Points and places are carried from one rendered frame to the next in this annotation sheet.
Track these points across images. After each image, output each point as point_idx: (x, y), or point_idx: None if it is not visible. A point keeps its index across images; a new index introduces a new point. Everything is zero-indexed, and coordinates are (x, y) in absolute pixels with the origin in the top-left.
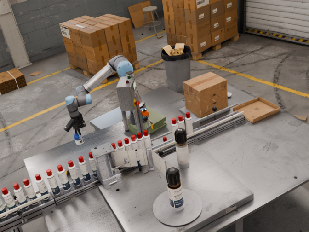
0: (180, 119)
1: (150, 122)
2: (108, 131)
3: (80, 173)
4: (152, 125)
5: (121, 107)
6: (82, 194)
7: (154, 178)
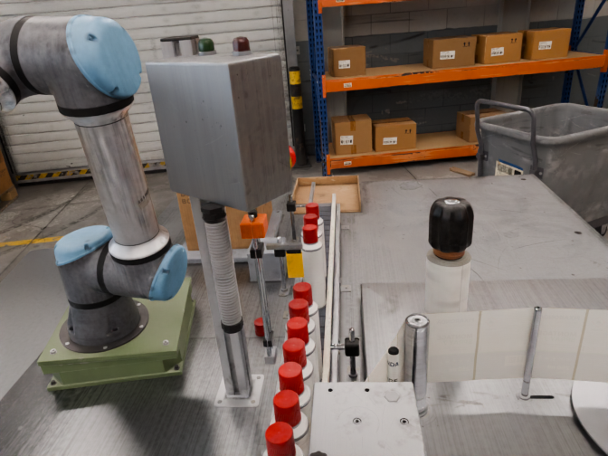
0: (317, 223)
1: (166, 311)
2: (3, 446)
3: None
4: (185, 313)
5: (250, 187)
6: None
7: (473, 422)
